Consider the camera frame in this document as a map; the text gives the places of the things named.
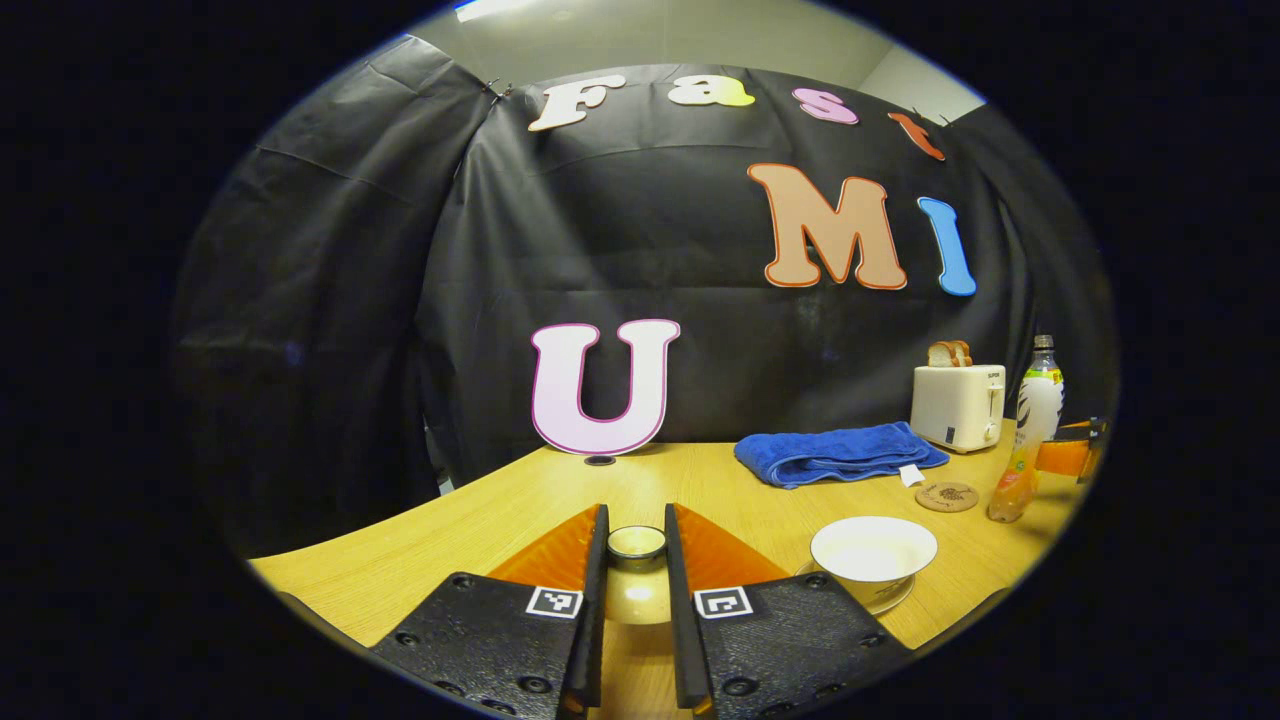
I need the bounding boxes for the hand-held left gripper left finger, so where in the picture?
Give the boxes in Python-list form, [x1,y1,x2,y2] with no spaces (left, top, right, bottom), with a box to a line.
[368,503,611,719]

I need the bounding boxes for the cream teacup lid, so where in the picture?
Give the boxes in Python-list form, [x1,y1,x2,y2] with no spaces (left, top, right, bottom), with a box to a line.
[598,524,683,628]

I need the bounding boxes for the blue folded towel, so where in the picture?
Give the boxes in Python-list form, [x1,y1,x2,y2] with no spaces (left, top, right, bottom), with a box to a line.
[734,421,951,490]

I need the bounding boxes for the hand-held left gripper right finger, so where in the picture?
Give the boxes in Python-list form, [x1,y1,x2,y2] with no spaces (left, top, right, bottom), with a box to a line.
[663,503,916,719]

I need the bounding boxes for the plastic water bottle white label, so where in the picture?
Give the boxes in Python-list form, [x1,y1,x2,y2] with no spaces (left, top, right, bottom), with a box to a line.
[987,335,1065,524]

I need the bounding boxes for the black backdrop cloth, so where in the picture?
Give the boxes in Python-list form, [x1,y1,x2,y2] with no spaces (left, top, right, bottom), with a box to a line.
[170,35,1116,556]

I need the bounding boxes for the round cork coaster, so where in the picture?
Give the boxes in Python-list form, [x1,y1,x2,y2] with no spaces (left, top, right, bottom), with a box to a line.
[914,481,980,513]

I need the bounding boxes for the cream ceramic saucer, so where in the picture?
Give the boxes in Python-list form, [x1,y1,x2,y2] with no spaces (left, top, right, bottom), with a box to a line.
[795,560,917,616]

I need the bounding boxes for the white toaster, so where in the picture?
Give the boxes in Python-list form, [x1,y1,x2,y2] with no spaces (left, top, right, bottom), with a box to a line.
[910,364,1007,454]

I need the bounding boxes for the cream ceramic teacup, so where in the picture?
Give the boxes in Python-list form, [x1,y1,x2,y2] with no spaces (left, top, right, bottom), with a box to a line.
[809,516,939,588]

